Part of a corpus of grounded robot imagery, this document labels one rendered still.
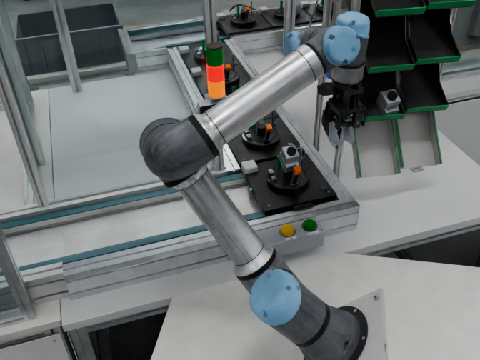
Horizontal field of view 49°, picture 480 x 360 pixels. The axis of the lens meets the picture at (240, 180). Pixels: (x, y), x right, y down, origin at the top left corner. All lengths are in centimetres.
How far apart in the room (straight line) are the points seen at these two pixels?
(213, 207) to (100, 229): 59
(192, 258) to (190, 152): 60
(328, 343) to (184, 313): 45
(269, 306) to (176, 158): 38
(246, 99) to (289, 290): 41
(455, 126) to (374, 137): 99
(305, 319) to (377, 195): 80
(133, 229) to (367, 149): 78
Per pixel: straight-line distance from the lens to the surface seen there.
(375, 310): 126
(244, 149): 184
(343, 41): 106
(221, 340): 142
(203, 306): 149
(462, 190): 197
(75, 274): 151
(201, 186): 116
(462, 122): 271
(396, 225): 176
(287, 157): 161
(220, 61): 152
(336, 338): 122
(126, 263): 151
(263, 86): 103
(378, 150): 174
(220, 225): 119
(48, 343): 163
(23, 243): 171
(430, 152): 183
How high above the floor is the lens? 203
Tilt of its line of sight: 38 degrees down
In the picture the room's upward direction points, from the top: 2 degrees counter-clockwise
